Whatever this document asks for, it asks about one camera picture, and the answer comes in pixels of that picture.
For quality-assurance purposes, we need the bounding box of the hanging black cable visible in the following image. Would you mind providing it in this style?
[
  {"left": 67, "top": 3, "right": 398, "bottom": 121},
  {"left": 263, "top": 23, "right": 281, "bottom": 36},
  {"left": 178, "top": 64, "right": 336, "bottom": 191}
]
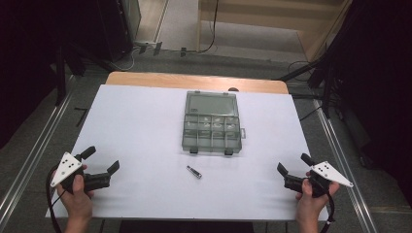
[{"left": 197, "top": 0, "right": 220, "bottom": 54}]

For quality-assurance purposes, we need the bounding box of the person's right hand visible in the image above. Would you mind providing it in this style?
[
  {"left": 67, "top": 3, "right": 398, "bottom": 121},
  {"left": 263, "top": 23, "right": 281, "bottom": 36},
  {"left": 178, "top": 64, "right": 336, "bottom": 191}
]
[{"left": 294, "top": 171, "right": 341, "bottom": 224}]

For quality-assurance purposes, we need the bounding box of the thin black floor cable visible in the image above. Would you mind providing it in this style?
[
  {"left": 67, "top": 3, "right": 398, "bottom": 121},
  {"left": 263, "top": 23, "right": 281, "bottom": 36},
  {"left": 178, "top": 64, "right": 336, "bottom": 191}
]
[{"left": 287, "top": 59, "right": 314, "bottom": 83}]

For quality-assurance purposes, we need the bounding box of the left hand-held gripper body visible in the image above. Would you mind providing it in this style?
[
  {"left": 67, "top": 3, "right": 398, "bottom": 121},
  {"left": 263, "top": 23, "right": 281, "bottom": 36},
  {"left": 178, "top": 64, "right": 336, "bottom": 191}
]
[{"left": 50, "top": 151, "right": 113, "bottom": 195}]

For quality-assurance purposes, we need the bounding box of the white table cover sheet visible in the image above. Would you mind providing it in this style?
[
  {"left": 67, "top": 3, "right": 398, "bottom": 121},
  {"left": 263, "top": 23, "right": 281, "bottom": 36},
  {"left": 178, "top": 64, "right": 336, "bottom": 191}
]
[{"left": 45, "top": 83, "right": 330, "bottom": 222}]

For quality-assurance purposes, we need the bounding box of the white floor cable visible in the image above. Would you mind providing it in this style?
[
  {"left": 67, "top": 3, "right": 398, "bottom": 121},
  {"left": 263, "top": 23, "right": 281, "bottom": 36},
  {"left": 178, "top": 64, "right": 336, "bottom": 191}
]
[{"left": 111, "top": 48, "right": 138, "bottom": 73}]

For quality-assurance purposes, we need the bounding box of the group of small white parts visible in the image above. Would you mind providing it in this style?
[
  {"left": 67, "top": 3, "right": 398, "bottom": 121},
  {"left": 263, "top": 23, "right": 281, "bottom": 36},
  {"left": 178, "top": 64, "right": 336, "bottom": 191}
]
[{"left": 186, "top": 116, "right": 237, "bottom": 136}]

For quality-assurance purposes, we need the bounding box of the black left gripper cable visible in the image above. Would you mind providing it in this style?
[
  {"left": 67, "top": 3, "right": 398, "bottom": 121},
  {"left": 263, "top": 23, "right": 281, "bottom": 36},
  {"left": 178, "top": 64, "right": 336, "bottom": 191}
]
[{"left": 45, "top": 166, "right": 67, "bottom": 233}]

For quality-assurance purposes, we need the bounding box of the black tripod leg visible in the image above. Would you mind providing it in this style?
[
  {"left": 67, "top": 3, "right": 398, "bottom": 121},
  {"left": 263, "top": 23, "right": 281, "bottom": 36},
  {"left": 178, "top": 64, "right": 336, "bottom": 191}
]
[{"left": 277, "top": 57, "right": 326, "bottom": 83}]

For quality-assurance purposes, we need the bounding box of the metal floor rail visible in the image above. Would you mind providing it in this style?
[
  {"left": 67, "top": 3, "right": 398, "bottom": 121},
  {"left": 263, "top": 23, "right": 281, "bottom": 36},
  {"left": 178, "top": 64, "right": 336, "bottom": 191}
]
[
  {"left": 312, "top": 98, "right": 379, "bottom": 233},
  {"left": 0, "top": 75, "right": 76, "bottom": 221}
]

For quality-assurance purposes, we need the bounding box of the black strip on floor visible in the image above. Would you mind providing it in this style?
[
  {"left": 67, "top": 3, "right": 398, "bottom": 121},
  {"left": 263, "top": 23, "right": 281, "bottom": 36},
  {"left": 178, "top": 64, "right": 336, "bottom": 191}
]
[{"left": 73, "top": 106, "right": 89, "bottom": 128}]

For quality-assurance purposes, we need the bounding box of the person's left hand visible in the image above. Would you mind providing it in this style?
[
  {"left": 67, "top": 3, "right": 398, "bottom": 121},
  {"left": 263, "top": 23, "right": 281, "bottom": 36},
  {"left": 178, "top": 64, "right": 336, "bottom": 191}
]
[{"left": 56, "top": 164, "right": 95, "bottom": 225}]

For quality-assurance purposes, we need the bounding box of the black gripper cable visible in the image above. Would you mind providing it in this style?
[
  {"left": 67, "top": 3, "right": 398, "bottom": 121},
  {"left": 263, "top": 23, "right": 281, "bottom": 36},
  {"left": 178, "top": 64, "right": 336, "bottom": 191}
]
[
  {"left": 319, "top": 189, "right": 336, "bottom": 233},
  {"left": 45, "top": 166, "right": 67, "bottom": 233}
]

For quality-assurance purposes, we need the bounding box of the wooden platform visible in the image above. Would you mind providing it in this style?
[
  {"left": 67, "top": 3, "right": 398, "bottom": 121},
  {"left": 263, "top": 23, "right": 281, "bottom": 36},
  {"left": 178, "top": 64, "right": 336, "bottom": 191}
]
[{"left": 196, "top": 0, "right": 354, "bottom": 63}]

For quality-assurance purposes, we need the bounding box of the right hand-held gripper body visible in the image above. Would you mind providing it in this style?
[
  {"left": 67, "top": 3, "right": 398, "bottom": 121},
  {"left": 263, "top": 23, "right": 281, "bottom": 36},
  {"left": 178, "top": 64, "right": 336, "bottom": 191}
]
[{"left": 284, "top": 160, "right": 355, "bottom": 199}]

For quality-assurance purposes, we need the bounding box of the clear grey plastic organizer box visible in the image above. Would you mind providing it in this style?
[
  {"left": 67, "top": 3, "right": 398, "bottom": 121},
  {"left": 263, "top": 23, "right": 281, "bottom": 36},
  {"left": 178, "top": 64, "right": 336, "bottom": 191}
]
[{"left": 181, "top": 89, "right": 247, "bottom": 156}]

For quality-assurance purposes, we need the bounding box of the dark equipment cabinet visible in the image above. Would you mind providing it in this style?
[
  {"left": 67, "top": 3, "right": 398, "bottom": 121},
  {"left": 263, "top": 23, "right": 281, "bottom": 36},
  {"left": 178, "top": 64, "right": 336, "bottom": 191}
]
[{"left": 96, "top": 0, "right": 143, "bottom": 63}]

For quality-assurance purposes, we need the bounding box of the black stand leg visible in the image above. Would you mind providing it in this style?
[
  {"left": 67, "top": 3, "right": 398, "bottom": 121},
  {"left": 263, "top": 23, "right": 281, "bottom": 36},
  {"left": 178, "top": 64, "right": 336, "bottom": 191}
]
[{"left": 53, "top": 44, "right": 68, "bottom": 107}]

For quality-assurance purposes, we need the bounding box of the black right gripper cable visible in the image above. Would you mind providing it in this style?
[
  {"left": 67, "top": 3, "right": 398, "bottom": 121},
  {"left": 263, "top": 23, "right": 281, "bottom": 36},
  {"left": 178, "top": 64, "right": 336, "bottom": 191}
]
[{"left": 319, "top": 189, "right": 336, "bottom": 233}]

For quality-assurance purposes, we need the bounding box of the dark curtain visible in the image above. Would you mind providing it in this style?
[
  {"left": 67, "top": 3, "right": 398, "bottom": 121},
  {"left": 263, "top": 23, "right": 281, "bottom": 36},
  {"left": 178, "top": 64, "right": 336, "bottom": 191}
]
[
  {"left": 315, "top": 0, "right": 412, "bottom": 208},
  {"left": 0, "top": 0, "right": 101, "bottom": 150}
]

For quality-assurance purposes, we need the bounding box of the wooden table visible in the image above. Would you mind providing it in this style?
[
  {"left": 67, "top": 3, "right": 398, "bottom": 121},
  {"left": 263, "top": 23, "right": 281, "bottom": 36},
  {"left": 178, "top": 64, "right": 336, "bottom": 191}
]
[{"left": 105, "top": 71, "right": 290, "bottom": 95}]

